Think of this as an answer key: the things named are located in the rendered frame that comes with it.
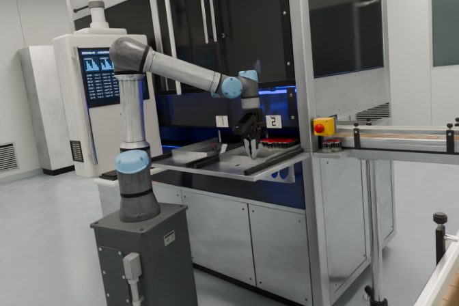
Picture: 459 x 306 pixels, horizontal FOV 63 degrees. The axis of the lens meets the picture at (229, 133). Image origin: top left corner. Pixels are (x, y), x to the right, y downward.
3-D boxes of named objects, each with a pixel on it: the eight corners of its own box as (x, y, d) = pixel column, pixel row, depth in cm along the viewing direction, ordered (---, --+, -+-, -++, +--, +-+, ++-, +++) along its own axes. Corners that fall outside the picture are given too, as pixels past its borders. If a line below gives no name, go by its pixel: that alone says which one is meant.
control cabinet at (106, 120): (147, 155, 245) (129, 33, 233) (165, 157, 232) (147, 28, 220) (72, 175, 208) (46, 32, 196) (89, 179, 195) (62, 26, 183)
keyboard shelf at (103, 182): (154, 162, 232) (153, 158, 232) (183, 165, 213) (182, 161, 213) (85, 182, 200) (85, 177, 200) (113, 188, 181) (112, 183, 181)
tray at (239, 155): (263, 145, 194) (263, 138, 193) (308, 147, 176) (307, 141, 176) (219, 161, 169) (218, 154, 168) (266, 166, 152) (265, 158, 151)
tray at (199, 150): (218, 143, 217) (217, 136, 216) (252, 145, 199) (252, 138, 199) (172, 156, 192) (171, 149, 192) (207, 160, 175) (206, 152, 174)
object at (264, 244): (192, 201, 391) (182, 118, 378) (397, 246, 252) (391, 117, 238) (106, 238, 319) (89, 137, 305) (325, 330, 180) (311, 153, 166)
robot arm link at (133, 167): (117, 196, 129) (111, 158, 127) (121, 186, 142) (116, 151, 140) (152, 190, 131) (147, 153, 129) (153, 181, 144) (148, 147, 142)
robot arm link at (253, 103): (251, 98, 147) (235, 99, 153) (252, 110, 148) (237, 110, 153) (263, 96, 153) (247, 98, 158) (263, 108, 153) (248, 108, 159)
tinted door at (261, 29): (225, 85, 195) (212, -34, 186) (296, 78, 166) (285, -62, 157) (225, 85, 195) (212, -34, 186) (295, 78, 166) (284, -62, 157)
